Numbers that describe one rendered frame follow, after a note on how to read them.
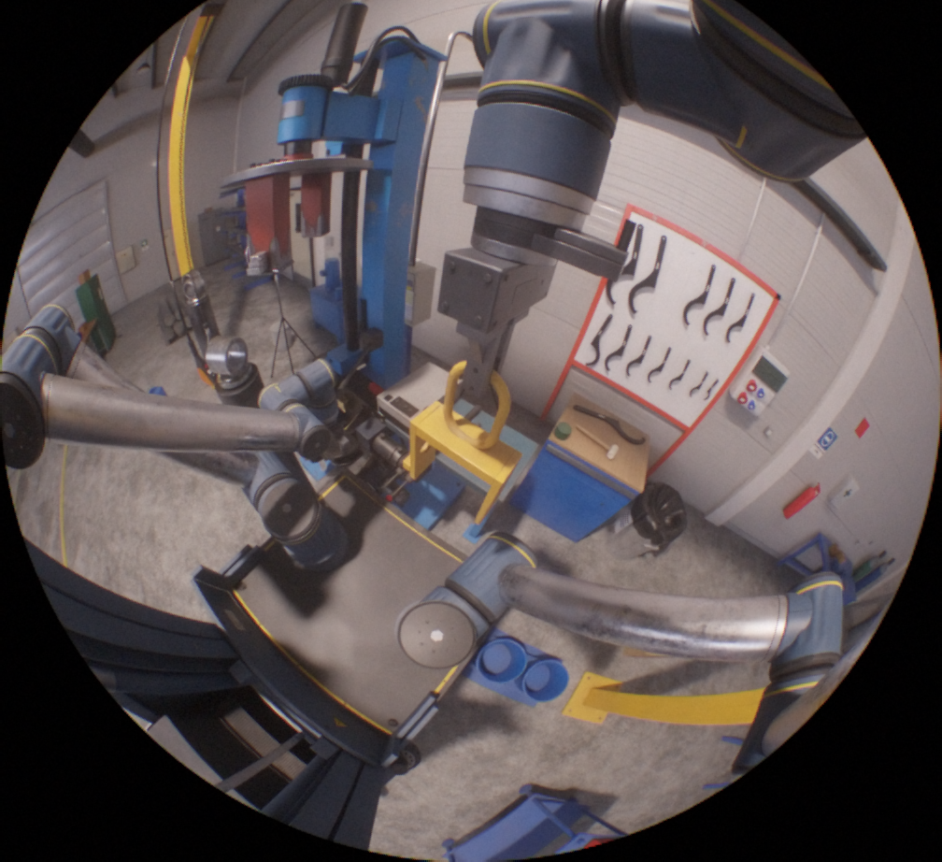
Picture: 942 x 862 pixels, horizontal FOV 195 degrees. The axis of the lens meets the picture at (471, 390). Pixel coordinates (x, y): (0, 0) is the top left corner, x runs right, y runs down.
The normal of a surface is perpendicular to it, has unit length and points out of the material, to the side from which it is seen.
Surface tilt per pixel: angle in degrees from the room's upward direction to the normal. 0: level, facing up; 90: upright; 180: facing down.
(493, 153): 90
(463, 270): 90
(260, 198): 90
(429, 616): 6
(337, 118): 90
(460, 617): 6
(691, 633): 57
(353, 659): 0
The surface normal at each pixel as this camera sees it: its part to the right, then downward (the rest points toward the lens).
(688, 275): -0.54, 0.48
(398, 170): 0.82, 0.48
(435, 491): 0.17, -0.74
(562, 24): -0.68, 0.64
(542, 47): -0.36, 0.58
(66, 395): 0.82, -0.55
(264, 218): 0.08, 0.67
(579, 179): 0.42, 0.66
